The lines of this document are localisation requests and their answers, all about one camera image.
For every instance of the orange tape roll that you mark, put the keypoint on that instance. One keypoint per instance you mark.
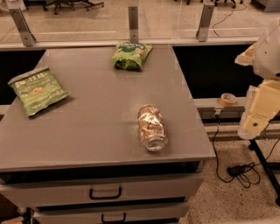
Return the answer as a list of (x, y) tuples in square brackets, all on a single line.
[(227, 99)]

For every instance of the middle metal railing bracket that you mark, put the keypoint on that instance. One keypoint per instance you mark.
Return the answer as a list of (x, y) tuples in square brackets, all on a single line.
[(133, 24)]

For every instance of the right metal railing bracket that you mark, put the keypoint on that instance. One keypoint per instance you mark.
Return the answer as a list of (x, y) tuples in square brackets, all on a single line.
[(204, 23)]

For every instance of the green jalapeno chip bag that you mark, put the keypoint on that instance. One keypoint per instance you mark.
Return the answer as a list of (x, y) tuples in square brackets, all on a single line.
[(37, 90)]

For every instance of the metal railing bracket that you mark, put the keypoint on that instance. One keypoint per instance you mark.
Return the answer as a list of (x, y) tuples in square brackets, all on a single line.
[(24, 31), (133, 24), (204, 23)]

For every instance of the grey drawer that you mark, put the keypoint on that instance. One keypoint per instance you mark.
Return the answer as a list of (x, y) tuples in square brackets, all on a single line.
[(134, 214), (77, 192)]

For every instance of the black office chair base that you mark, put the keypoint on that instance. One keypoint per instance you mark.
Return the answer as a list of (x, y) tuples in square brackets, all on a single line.
[(71, 3)]

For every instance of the green rice chip bag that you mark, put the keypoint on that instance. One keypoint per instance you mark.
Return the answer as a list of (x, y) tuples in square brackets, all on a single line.
[(130, 56)]

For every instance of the crushed clear plastic bottle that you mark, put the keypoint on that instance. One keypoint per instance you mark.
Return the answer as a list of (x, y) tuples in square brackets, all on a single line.
[(151, 128)]

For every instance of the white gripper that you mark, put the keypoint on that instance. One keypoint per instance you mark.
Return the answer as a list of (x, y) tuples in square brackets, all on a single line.
[(269, 55)]

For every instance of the black metal stand leg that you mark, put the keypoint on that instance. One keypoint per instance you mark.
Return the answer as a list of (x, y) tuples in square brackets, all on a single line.
[(269, 168)]

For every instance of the upper grey drawer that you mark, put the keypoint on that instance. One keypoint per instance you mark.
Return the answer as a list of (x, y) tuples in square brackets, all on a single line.
[(77, 192)]

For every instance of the left metal railing bracket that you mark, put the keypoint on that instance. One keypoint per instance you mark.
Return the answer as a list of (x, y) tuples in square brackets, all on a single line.
[(24, 31)]

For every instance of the lower grey drawer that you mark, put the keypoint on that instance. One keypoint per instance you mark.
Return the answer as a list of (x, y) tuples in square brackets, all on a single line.
[(134, 214)]

